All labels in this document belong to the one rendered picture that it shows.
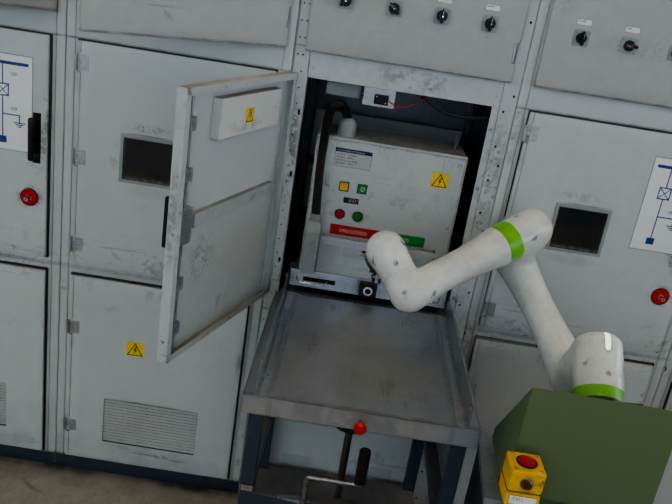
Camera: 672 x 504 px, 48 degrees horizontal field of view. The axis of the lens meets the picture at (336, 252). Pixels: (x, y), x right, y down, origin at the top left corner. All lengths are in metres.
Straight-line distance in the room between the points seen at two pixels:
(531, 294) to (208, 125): 1.05
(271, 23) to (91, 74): 0.59
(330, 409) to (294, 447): 0.91
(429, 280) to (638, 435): 0.63
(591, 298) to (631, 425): 0.79
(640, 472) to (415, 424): 0.55
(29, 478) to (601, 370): 2.05
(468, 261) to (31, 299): 1.52
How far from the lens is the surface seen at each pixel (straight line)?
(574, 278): 2.62
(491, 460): 2.12
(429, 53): 2.37
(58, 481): 3.08
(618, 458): 2.00
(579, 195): 2.53
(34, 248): 2.75
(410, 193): 2.51
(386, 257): 2.02
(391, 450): 2.87
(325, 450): 2.88
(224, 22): 2.26
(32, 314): 2.85
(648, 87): 2.51
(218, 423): 2.85
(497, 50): 2.39
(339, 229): 2.54
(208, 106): 2.01
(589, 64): 2.45
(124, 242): 2.63
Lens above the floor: 1.89
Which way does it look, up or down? 20 degrees down
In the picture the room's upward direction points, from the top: 9 degrees clockwise
